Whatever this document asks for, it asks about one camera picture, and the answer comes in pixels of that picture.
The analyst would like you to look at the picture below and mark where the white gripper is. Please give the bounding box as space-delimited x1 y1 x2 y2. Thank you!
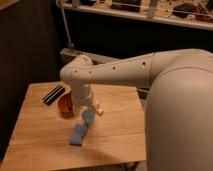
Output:
71 84 103 116

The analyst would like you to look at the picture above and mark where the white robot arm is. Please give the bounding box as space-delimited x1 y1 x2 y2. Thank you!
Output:
60 49 213 171

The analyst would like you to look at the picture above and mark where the orange ceramic cup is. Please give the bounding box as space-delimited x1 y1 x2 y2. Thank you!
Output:
58 94 73 117

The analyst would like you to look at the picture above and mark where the blue cup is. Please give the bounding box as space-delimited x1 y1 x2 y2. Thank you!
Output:
82 109 95 126

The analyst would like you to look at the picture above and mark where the black rectangular box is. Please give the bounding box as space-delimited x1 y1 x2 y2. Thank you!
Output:
43 85 65 105

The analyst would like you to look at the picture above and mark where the blue sponge block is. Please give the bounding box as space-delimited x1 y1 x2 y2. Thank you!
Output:
69 124 87 146

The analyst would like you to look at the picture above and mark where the metal pole stand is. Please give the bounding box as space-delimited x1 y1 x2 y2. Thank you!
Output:
59 0 74 50

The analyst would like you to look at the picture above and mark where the wooden table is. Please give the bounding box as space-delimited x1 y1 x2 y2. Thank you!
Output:
0 82 146 171

